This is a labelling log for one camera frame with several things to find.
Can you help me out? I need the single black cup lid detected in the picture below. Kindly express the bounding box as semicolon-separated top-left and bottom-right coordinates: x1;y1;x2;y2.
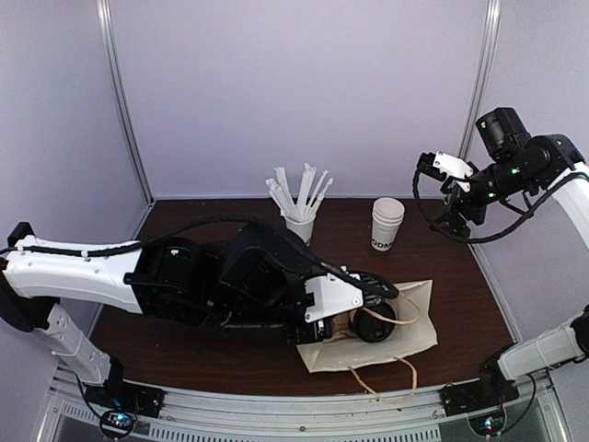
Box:
349;304;397;343

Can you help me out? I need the stack of white paper cups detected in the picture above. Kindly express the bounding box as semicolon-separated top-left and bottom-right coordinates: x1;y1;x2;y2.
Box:
371;197;405;251

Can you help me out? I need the brown paper bag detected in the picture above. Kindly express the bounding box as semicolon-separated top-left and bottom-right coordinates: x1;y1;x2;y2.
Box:
296;278;439;406

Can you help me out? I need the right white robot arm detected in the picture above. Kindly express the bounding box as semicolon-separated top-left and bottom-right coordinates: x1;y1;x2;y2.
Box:
433;107;588;407

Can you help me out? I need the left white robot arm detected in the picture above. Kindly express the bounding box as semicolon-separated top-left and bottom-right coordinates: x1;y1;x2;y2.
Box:
1;222;356;409

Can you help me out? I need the white cup holding straws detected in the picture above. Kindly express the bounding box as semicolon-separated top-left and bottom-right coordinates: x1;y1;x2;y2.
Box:
284;216;316;246

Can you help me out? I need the bundle of wrapped white straws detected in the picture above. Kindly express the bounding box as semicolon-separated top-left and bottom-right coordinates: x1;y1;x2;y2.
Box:
265;163;334;223

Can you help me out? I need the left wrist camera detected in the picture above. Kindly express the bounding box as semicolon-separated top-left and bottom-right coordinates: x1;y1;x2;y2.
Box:
304;272;398;323

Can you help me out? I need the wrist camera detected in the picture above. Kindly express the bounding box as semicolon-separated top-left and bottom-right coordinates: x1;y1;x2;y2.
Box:
417;151;474;192
304;272;398;323

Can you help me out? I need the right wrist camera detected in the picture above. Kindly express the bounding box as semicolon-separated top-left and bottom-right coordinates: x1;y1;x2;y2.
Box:
417;151;474;192

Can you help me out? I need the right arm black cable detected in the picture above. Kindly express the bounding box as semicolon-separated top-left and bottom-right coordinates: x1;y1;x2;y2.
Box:
411;168;589;244

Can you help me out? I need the aluminium front rail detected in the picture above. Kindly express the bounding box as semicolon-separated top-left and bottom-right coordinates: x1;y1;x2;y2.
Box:
32;377;572;441

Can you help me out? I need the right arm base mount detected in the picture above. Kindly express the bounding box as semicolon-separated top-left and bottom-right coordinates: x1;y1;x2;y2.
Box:
439;381;519;438

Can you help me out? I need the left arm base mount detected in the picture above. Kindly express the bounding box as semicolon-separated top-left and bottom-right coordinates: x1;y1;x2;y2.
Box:
83;382;165;440

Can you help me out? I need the right aluminium frame post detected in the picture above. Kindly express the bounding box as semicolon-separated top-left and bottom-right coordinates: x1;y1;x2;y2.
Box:
458;0;502;159

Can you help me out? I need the aluminium frame post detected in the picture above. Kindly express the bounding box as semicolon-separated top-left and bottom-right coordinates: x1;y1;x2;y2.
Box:
96;0;155;205
458;0;502;159

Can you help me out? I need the left aluminium frame post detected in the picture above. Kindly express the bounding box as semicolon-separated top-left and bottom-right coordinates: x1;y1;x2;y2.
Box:
96;0;155;205

